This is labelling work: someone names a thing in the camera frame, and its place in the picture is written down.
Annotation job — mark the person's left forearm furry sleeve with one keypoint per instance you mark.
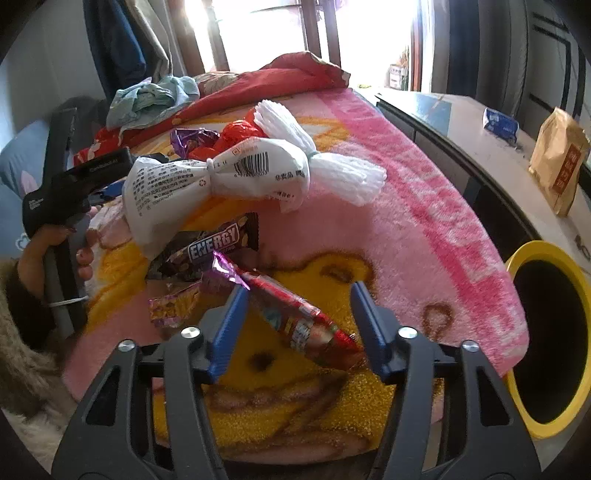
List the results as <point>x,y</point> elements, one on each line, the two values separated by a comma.
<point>21,350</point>

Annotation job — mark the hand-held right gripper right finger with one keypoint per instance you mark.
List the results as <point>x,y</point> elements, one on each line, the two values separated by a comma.
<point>369,323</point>

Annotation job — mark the hanging dark blue jacket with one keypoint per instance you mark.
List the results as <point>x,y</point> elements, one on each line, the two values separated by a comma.
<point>115,41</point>

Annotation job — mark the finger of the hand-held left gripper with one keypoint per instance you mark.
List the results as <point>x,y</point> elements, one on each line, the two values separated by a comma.
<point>110,191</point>

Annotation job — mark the blue tissue pack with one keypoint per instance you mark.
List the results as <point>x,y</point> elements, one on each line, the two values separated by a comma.
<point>498,123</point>

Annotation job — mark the hanging beige garment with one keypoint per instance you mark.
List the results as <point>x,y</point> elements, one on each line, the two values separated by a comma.
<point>154,41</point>

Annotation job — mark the purple candy wrapper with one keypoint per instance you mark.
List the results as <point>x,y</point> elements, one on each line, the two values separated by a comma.
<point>182,304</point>

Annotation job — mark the purple foil wrapper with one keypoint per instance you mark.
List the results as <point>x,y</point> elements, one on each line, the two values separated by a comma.
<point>191,138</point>

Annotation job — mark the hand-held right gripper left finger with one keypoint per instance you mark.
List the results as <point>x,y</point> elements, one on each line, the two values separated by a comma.
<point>228,330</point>

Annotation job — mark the brown paper bag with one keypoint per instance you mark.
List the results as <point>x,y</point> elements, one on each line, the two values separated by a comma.
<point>558,161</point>

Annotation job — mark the pink and yellow printed blanket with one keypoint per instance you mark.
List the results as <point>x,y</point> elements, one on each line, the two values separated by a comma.
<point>406,240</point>

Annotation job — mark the long red snack wrapper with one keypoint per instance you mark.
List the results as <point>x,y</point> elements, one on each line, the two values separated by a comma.
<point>295,323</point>

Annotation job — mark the dark brown snack bar wrapper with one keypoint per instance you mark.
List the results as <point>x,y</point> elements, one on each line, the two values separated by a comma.
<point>210,249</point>

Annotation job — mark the small labelled container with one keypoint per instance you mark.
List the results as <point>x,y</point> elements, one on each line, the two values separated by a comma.
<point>396,74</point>

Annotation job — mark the brown wooden window frame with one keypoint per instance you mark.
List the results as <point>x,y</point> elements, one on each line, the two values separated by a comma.
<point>318,27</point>

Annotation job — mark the blue printed pillow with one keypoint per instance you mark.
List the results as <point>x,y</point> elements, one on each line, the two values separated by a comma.
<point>21,161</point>

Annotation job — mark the light blue crumpled cloth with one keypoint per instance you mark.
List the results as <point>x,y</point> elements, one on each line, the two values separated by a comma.
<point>147,99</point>

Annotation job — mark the white printed plastic bag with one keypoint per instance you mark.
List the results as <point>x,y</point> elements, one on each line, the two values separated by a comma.
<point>249,170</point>

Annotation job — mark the red plastic bag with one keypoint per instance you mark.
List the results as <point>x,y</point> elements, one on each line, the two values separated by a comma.
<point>233,134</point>

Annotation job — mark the yellow rimmed trash bin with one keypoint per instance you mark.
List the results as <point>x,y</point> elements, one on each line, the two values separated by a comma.
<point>554,323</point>

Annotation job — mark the red quilt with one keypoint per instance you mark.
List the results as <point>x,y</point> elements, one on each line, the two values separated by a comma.
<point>277,81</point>

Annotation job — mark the low table with drawers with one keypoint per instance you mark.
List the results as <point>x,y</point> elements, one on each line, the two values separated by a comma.
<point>480,152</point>

